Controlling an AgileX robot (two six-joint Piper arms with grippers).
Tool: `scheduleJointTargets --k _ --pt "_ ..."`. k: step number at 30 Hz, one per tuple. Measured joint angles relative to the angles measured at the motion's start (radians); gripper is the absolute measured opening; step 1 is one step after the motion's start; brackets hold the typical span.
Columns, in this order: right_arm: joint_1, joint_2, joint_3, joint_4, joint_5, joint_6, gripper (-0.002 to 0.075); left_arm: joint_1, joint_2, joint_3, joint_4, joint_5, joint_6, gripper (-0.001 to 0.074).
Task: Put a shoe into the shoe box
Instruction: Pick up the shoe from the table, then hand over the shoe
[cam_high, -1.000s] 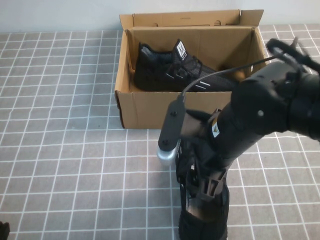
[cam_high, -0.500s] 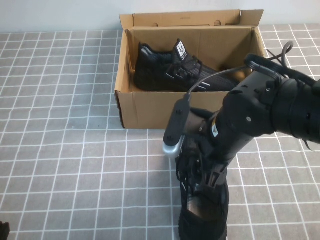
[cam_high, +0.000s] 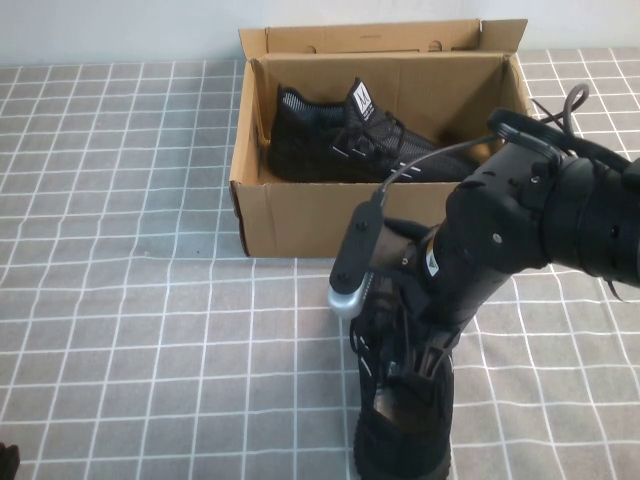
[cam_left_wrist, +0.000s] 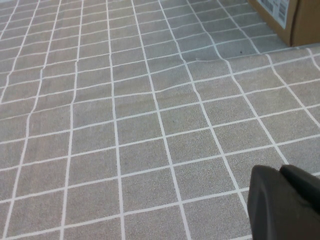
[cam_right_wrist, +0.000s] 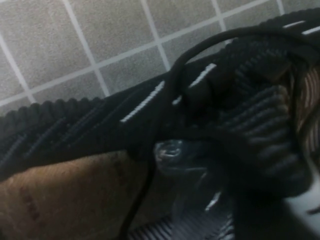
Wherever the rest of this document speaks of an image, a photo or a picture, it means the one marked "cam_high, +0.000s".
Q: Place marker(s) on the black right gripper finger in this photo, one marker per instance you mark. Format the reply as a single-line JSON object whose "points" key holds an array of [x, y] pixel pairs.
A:
{"points": [[440, 350], [414, 365]]}

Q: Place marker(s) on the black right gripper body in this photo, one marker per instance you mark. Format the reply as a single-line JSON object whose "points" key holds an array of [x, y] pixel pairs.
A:
{"points": [[450, 280]]}

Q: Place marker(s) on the black knit sneaker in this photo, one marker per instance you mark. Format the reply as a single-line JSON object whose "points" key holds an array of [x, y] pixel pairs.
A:
{"points": [[400, 440]]}

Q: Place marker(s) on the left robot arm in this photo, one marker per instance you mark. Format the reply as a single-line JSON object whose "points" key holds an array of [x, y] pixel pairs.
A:
{"points": [[7, 462]]}

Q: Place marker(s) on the brown cardboard shoe box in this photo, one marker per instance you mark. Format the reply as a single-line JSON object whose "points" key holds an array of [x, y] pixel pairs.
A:
{"points": [[300, 220]]}

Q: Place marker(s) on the black sneaker with upright tongue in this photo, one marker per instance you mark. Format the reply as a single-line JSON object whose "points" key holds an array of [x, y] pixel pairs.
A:
{"points": [[310, 145]]}

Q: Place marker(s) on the grey checked tablecloth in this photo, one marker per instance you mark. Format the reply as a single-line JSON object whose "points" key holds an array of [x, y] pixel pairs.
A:
{"points": [[150, 325]]}

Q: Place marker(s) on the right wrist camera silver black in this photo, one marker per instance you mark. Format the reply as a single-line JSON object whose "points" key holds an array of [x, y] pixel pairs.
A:
{"points": [[357, 240]]}

